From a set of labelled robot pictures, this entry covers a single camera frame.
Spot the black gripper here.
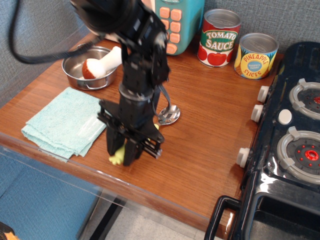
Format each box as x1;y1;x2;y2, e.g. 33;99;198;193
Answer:
98;87;165;166

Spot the spoon with yellow-green handle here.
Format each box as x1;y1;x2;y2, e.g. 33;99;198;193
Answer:
108;105;181;165

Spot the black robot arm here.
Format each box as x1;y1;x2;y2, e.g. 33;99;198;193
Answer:
72;0;170;166

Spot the light teal cloth napkin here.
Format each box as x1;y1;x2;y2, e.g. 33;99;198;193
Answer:
21;87;106;162

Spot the plush mushroom toy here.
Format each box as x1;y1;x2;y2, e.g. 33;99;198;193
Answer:
81;46;122;80

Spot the small steel pot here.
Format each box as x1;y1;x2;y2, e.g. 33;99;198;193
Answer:
61;46;117;91

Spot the teal toy microwave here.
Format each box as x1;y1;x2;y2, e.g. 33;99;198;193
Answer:
141;0;205;56

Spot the orange object bottom left corner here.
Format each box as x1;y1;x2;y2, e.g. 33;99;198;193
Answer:
0;222;20;240

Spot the tomato sauce can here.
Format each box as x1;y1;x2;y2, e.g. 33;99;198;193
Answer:
197;8;242;67

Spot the pineapple slices can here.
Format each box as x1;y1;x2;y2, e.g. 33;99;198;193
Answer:
234;32;279;80

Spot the black toy stove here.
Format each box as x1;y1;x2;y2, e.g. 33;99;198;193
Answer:
205;41;320;240

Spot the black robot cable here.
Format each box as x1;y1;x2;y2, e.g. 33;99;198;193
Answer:
8;0;105;65

